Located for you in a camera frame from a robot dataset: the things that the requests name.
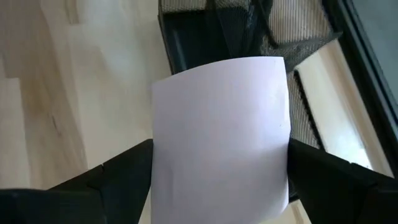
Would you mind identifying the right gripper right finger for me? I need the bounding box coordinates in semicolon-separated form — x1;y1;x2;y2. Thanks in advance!
287;138;398;224

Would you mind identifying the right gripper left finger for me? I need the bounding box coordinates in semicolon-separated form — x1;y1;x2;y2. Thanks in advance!
0;138;155;224

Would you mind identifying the white paper note stack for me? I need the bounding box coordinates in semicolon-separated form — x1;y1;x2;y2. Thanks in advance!
150;55;292;224

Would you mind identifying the black mesh desk organizer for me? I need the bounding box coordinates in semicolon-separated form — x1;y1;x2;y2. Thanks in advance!
157;0;343;150

